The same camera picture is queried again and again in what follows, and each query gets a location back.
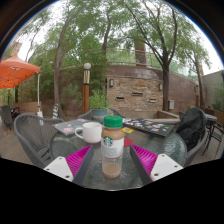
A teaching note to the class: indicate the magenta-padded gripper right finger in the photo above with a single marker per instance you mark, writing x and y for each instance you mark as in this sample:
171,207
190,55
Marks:
165,166

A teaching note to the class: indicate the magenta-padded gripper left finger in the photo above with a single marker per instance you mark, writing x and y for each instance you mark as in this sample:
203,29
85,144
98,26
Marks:
58,166

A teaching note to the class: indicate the coffee drink bottle green cap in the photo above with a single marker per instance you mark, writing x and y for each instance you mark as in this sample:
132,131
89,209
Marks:
112,146

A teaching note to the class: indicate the grey laptop with stickers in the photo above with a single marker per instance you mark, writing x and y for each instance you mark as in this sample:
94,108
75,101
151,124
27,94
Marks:
68,126

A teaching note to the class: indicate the black laptop with stickers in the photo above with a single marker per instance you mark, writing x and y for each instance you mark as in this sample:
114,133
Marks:
150,127

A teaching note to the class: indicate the flat round red coaster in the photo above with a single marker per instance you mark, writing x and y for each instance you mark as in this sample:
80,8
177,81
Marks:
128,142

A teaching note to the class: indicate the black jacket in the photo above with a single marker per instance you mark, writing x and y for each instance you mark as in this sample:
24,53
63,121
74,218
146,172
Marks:
192,128

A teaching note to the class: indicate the white ceramic mug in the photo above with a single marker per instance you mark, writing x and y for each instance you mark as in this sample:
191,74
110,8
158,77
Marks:
91,132

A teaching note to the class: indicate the small yellow card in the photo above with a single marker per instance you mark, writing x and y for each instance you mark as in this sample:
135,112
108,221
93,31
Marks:
127,130

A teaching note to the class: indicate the yellow blue striped cone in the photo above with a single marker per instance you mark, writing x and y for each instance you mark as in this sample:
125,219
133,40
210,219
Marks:
55,112

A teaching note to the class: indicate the black metal chair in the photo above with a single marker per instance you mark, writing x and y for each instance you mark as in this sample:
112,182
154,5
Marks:
216,131

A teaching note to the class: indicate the green plant in teal pot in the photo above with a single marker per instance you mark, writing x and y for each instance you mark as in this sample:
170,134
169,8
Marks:
99,106

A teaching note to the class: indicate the dark-trunk tree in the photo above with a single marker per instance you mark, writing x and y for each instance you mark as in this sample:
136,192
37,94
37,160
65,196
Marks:
165,90

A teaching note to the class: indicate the leaning pale-trunk tree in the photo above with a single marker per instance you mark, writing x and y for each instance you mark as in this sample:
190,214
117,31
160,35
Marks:
57,76

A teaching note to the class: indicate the orange patio umbrella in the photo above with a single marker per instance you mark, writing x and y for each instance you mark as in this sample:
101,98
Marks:
16,71

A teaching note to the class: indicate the grey wall utility box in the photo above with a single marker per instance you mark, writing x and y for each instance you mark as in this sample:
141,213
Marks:
171,104

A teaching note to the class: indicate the black wall lantern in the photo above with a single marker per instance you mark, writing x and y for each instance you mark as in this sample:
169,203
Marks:
111,83
160,87

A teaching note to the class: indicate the lamp post with globe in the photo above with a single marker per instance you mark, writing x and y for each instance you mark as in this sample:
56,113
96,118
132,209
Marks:
86,90

